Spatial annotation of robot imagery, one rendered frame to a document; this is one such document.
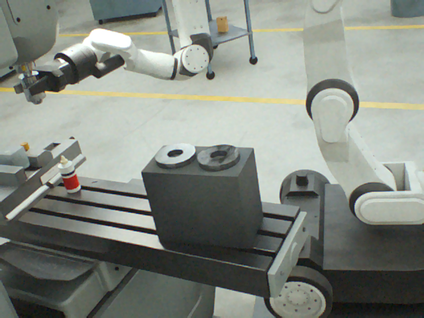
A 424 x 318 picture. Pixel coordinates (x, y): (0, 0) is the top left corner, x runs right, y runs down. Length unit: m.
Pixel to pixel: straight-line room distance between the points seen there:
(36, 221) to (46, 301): 0.21
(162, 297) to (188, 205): 0.61
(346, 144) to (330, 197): 0.41
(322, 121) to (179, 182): 0.51
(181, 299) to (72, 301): 0.54
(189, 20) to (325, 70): 0.40
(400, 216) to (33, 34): 1.10
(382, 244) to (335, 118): 0.44
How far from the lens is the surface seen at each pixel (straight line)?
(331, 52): 1.41
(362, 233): 1.69
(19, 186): 1.47
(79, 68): 1.36
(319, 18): 1.35
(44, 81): 1.31
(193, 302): 1.85
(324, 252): 1.62
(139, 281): 1.51
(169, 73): 1.46
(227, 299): 2.32
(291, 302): 1.60
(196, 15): 1.50
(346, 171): 1.57
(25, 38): 1.19
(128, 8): 7.42
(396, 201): 1.57
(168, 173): 1.08
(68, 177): 1.47
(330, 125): 1.44
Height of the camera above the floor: 1.62
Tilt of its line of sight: 29 degrees down
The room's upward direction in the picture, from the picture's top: 11 degrees counter-clockwise
